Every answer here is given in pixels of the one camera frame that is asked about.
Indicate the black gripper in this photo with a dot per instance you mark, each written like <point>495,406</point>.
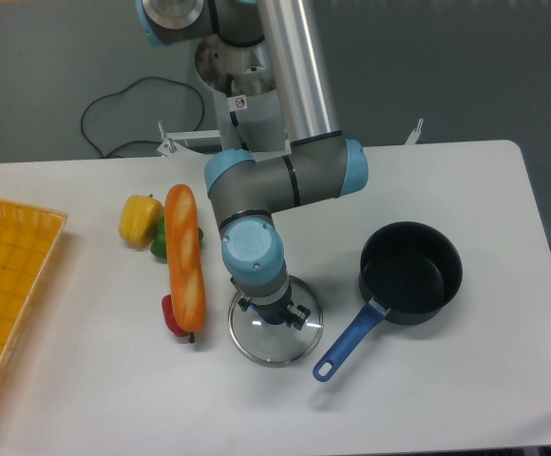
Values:
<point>285,309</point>

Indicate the black saucepan blue handle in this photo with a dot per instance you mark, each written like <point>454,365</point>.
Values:
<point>408,272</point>

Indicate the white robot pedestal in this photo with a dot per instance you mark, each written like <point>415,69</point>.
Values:
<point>242,83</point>

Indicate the orange baguette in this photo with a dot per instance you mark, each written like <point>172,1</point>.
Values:
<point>186,280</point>

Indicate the yellow bell pepper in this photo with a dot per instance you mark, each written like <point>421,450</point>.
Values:
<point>139,220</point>

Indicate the green bell pepper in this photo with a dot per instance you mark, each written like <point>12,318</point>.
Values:
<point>159,244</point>

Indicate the glass pot lid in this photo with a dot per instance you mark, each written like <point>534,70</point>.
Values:
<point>276,346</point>

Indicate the white base mounting bracket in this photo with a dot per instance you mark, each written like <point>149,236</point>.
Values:
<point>203,141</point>

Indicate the red bell pepper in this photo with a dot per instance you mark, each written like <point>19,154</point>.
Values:
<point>171,322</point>

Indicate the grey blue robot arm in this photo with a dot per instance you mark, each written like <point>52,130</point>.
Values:
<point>318,163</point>

